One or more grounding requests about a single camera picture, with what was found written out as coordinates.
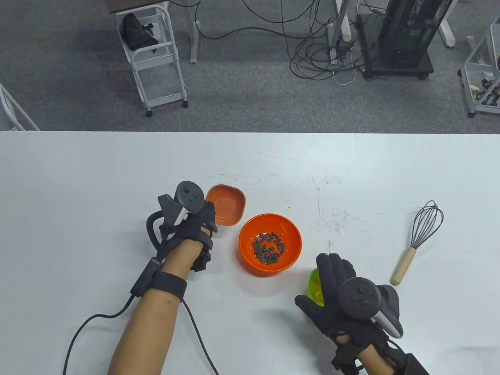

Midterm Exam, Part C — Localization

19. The white floor cable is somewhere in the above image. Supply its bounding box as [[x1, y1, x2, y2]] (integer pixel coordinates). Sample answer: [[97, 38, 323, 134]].
[[332, 59, 357, 85]]

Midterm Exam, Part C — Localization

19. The brown desk top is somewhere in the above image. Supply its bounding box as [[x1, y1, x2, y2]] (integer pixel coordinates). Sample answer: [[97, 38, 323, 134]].
[[105, 0, 170, 14]]

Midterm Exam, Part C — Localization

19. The pile of black parts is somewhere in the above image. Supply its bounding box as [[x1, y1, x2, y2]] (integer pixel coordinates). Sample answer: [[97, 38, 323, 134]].
[[471, 76, 500, 107]]

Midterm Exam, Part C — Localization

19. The person's left forearm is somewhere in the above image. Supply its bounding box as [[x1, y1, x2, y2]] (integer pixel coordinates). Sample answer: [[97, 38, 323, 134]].
[[107, 238, 204, 375]]

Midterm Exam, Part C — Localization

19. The white desk leg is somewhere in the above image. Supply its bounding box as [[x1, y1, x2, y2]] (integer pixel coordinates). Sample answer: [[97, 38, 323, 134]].
[[327, 0, 354, 65], [187, 0, 200, 64]]

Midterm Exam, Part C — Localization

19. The pile of chocolate beans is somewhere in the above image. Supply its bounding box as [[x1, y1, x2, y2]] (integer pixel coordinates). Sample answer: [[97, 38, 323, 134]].
[[252, 232, 286, 265]]

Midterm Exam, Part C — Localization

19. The small orange bowl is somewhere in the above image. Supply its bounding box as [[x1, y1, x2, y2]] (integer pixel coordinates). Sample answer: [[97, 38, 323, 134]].
[[205, 184, 246, 226]]

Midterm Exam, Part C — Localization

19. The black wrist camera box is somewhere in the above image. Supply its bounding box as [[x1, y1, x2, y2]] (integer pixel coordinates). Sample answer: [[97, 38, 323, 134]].
[[391, 350, 434, 375], [130, 258, 187, 301]]

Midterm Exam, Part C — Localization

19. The small green bowl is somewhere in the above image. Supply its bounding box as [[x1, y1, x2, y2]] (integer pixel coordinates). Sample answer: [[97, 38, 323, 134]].
[[309, 268, 325, 307]]

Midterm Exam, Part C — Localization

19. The black wheeled platform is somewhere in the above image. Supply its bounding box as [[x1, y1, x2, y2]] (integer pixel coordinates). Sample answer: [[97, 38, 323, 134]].
[[357, 14, 435, 80]]

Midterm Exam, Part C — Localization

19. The person's left hand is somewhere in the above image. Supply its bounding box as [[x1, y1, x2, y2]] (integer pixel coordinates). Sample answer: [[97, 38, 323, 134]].
[[155, 201, 218, 272]]

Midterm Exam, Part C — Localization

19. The wooden handle wire whisk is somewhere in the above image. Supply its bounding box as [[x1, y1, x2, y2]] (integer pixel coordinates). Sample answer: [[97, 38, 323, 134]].
[[391, 200, 444, 286]]

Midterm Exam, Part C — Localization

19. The person's right hand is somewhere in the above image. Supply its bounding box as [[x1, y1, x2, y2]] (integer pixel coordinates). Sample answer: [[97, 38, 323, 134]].
[[295, 253, 388, 371]]

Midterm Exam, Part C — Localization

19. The white basket cart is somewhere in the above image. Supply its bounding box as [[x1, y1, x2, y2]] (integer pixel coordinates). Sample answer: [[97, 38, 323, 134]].
[[458, 23, 500, 118]]

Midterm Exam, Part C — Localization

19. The black bag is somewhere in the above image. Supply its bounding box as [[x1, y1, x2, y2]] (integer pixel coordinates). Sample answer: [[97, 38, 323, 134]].
[[121, 12, 159, 50]]

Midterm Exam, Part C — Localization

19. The black glove cable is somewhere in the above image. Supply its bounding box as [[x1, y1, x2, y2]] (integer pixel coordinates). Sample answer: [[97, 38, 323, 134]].
[[180, 299, 220, 375]]

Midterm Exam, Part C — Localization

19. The white rolling cart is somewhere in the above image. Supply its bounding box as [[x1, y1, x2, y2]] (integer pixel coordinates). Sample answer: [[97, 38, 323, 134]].
[[116, 3, 189, 118]]

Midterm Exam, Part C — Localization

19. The white desk foot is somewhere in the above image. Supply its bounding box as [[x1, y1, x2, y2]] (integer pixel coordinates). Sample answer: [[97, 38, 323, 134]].
[[437, 0, 457, 48]]

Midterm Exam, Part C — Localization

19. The tangle of black floor cables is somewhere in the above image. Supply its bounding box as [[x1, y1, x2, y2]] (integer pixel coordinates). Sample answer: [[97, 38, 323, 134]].
[[168, 0, 375, 80]]

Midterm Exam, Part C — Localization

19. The black equipment tower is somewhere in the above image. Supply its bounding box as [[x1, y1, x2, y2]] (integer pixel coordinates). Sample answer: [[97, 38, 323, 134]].
[[377, 0, 454, 67]]

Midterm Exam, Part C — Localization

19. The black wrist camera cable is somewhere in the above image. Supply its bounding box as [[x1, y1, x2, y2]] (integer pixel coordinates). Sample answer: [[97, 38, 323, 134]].
[[62, 295, 135, 375]]

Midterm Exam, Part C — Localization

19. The white metal frame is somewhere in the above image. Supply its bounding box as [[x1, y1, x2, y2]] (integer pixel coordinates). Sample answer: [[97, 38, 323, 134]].
[[0, 82, 40, 131]]

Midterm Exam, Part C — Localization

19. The large orange bowl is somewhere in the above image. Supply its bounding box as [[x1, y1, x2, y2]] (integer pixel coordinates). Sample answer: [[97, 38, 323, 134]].
[[239, 214, 302, 277]]

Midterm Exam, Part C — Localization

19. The dark grey hand controller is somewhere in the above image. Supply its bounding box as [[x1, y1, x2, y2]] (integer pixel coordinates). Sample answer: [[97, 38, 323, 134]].
[[339, 277, 404, 339], [146, 181, 205, 250]]

